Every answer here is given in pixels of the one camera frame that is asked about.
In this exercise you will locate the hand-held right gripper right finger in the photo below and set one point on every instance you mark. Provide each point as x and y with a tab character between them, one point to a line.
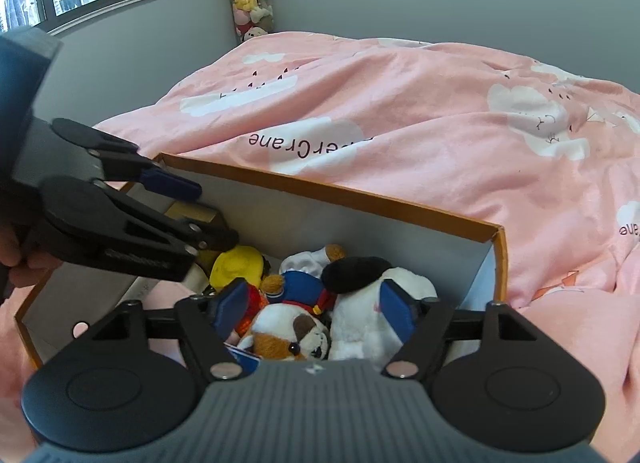
397	308

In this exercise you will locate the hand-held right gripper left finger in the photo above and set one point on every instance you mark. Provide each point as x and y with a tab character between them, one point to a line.
232	305

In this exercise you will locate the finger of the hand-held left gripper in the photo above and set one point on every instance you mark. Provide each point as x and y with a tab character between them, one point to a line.
217	238
167	183

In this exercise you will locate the small brown box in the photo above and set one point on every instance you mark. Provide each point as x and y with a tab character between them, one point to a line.
195	215

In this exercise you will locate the white black plush toy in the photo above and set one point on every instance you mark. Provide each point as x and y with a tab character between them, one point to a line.
360	323

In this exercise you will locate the orange cardboard box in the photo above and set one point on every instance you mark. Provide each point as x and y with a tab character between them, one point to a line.
350	223

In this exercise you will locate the person's left hand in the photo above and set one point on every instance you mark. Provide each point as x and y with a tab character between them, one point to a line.
35	270

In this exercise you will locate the yellow plush toy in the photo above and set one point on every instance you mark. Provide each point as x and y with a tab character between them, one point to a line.
235	265

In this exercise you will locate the brown white dog plush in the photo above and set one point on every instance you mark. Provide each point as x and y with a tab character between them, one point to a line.
280	333

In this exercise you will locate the blue card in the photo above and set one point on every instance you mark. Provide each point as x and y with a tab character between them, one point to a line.
245	360

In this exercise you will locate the sailor duck plush toy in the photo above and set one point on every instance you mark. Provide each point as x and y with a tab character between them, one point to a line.
300	288

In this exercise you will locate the pink printed blanket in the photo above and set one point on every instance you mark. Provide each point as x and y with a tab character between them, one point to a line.
400	118

